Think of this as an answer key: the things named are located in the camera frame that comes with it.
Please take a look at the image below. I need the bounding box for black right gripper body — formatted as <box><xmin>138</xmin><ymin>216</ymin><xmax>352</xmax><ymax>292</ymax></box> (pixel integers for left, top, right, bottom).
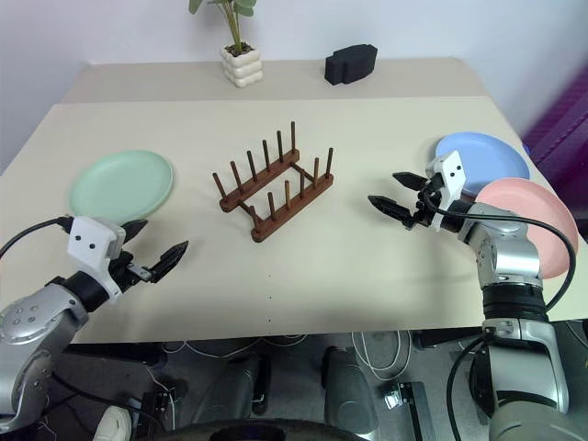
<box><xmin>411</xmin><ymin>174</ymin><xmax>447</xmax><ymax>230</ymax></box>

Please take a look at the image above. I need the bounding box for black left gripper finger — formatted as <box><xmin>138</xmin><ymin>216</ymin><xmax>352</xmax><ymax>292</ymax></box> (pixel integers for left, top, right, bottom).
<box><xmin>121</xmin><ymin>219</ymin><xmax>150</xmax><ymax>244</ymax></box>
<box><xmin>149</xmin><ymin>240</ymin><xmax>190</xmax><ymax>283</ymax></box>

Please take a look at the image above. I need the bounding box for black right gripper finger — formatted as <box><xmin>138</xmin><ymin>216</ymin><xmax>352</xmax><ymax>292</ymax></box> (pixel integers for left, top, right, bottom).
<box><xmin>392</xmin><ymin>172</ymin><xmax>434</xmax><ymax>190</ymax></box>
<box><xmin>367</xmin><ymin>195</ymin><xmax>415</xmax><ymax>227</ymax></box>

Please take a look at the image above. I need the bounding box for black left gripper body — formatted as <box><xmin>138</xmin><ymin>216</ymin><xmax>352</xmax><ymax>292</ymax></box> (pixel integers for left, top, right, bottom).
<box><xmin>109</xmin><ymin>250</ymin><xmax>155</xmax><ymax>293</ymax></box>

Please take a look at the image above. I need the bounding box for wooden dish rack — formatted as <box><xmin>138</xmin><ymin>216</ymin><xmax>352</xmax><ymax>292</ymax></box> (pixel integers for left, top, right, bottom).
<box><xmin>211</xmin><ymin>120</ymin><xmax>335</xmax><ymax>243</ymax></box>

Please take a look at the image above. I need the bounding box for green plate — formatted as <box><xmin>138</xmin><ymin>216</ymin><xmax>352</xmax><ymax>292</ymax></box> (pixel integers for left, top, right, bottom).
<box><xmin>67</xmin><ymin>150</ymin><xmax>176</xmax><ymax>227</ymax></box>

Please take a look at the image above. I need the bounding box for blue plate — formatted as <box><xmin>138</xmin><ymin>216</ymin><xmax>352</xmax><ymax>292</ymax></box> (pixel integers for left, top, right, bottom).
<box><xmin>433</xmin><ymin>131</ymin><xmax>532</xmax><ymax>199</ymax></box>

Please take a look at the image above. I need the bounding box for pink-red plate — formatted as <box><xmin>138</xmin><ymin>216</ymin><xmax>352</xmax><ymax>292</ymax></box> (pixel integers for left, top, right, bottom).
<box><xmin>474</xmin><ymin>178</ymin><xmax>580</xmax><ymax>280</ymax></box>

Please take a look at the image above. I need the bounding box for black foam block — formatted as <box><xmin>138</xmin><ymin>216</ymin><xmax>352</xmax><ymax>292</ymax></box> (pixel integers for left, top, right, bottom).
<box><xmin>323</xmin><ymin>43</ymin><xmax>379</xmax><ymax>86</ymax></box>

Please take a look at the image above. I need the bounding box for dark rounded grey shape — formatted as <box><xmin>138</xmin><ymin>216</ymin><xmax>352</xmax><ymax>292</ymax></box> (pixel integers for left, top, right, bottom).
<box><xmin>199</xmin><ymin>354</ymin><xmax>273</xmax><ymax>426</ymax></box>
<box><xmin>322</xmin><ymin>346</ymin><xmax>381</xmax><ymax>435</ymax></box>

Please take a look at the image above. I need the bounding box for purple curtain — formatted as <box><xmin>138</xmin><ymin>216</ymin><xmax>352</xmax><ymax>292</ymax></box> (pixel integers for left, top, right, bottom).
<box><xmin>522</xmin><ymin>73</ymin><xmax>588</xmax><ymax>197</ymax></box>

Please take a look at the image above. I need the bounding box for white shoe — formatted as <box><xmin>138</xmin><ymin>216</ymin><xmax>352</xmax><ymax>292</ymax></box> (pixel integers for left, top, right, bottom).
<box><xmin>93</xmin><ymin>405</ymin><xmax>132</xmax><ymax>441</ymax></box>

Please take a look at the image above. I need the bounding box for white bubbled plant pot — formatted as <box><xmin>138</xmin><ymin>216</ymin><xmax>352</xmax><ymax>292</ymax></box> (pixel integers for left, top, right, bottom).
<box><xmin>220</xmin><ymin>42</ymin><xmax>266</xmax><ymax>89</ymax></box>

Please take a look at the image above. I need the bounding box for dark round black rim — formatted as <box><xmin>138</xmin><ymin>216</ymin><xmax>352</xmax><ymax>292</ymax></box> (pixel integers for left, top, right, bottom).
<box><xmin>168</xmin><ymin>414</ymin><xmax>365</xmax><ymax>441</ymax></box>

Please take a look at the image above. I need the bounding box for green leafy plant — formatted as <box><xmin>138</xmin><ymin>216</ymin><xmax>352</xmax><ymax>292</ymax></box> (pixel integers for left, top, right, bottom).
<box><xmin>187</xmin><ymin>0</ymin><xmax>259</xmax><ymax>56</ymax></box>

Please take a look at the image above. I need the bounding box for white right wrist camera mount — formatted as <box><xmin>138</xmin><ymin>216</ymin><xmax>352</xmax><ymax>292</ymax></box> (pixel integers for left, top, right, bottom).
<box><xmin>425</xmin><ymin>150</ymin><xmax>468</xmax><ymax>232</ymax></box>

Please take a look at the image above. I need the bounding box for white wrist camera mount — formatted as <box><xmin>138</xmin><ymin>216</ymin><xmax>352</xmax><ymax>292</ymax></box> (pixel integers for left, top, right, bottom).
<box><xmin>425</xmin><ymin>150</ymin><xmax>468</xmax><ymax>232</ymax></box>
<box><xmin>66</xmin><ymin>216</ymin><xmax>128</xmax><ymax>304</ymax></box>

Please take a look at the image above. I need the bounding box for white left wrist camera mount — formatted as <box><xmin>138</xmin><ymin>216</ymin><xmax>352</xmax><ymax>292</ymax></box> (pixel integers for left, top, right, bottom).
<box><xmin>66</xmin><ymin>216</ymin><xmax>128</xmax><ymax>304</ymax></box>

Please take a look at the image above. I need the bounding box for black table frame bar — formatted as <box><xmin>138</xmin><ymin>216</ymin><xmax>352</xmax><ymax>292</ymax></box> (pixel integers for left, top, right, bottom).
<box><xmin>62</xmin><ymin>342</ymin><xmax>169</xmax><ymax>369</ymax></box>
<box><xmin>414</xmin><ymin>327</ymin><xmax>489</xmax><ymax>351</ymax></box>

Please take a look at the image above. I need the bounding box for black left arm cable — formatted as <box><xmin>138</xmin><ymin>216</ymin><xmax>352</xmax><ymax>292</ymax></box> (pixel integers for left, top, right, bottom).
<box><xmin>0</xmin><ymin>216</ymin><xmax>74</xmax><ymax>259</ymax></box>

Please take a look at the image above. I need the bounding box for white thin cable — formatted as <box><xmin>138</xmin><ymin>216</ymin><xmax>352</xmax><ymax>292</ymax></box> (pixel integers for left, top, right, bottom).
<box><xmin>351</xmin><ymin>329</ymin><xmax>415</xmax><ymax>383</ymax></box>
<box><xmin>182</xmin><ymin>334</ymin><xmax>310</xmax><ymax>360</ymax></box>

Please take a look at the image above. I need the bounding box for black metal bracket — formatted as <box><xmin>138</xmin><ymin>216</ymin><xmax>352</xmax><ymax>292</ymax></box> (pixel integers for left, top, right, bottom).
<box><xmin>379</xmin><ymin>380</ymin><xmax>436</xmax><ymax>441</ymax></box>

